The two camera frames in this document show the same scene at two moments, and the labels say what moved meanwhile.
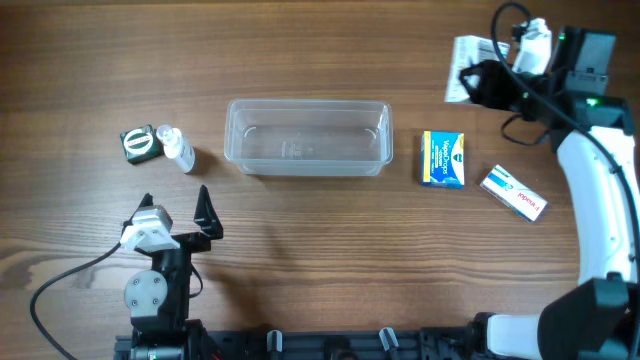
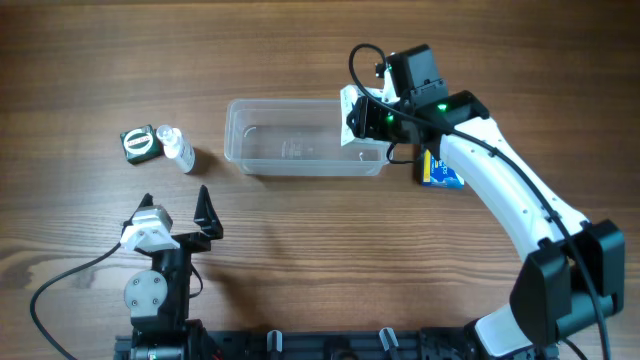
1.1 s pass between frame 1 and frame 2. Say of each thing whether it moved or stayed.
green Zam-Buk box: stayed
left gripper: stayed
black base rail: stayed
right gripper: moved
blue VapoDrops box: stayed
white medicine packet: moved
